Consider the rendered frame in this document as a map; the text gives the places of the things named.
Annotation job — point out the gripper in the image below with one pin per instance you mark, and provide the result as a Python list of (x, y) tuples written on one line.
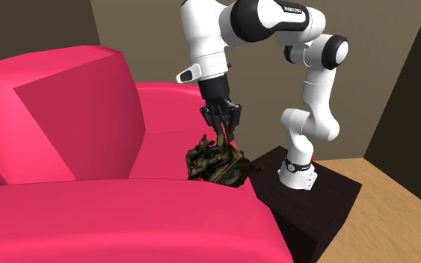
[(214, 91)]

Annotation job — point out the pink sofa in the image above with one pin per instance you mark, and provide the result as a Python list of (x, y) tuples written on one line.
[(68, 145)]

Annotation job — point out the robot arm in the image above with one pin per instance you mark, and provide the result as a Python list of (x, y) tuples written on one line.
[(316, 91)]

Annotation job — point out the dark olive figure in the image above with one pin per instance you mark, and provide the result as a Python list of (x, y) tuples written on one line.
[(213, 164)]

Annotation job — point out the dark robot stand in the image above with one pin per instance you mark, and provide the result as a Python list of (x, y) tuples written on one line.
[(316, 207)]

